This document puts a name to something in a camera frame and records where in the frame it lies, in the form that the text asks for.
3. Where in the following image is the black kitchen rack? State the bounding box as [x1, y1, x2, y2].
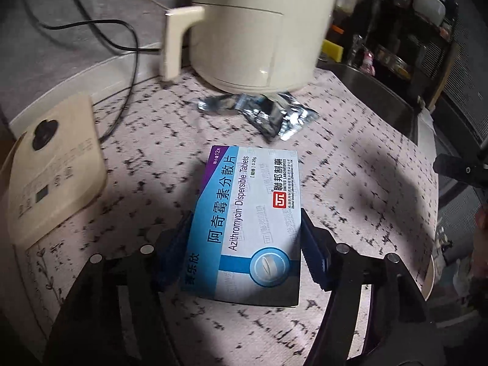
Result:
[335, 0, 460, 112]

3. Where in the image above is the cream electronic device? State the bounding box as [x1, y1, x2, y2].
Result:
[0, 92, 108, 249]

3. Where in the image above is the black framed glass door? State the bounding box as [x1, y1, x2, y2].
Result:
[438, 23, 488, 153]

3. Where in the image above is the crumpled silver foil wrapper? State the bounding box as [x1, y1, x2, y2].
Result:
[243, 92, 320, 140]

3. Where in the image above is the yellow sponge pack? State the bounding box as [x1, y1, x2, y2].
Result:
[321, 39, 344, 62]

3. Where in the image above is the black power cable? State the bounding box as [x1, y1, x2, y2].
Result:
[22, 0, 164, 142]

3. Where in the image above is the stainless steel sink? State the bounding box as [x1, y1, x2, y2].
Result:
[317, 62, 422, 140]

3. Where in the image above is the small pink bottle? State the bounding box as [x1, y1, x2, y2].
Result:
[361, 51, 377, 76]

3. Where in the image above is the person's right hand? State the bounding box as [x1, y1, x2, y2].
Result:
[475, 205, 488, 239]

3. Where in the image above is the white container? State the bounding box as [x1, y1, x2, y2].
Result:
[413, 0, 449, 28]

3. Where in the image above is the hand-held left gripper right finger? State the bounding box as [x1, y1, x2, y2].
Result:
[300, 208, 447, 366]

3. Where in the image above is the cream electric kettle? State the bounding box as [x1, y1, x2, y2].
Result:
[159, 0, 360, 96]

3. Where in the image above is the blue white medicine box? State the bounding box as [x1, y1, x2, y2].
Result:
[179, 144, 303, 308]

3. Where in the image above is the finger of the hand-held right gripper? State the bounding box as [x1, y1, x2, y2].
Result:
[432, 141, 488, 189]

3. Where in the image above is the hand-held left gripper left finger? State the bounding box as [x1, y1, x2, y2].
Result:
[44, 210, 196, 366]

